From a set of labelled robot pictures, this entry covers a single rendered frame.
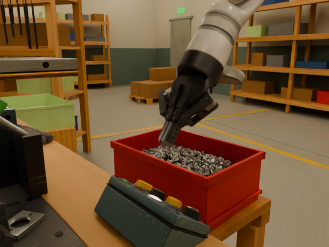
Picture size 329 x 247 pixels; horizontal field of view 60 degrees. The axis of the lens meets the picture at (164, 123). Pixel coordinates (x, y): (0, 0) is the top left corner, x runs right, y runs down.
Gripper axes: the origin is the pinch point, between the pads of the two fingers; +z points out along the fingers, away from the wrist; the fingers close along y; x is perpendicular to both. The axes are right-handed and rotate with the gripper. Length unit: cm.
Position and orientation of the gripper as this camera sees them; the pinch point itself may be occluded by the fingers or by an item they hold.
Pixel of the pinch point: (168, 134)
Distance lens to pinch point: 47.6
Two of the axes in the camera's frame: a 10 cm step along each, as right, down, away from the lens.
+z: -4.3, 8.9, -1.7
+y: 6.6, 1.8, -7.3
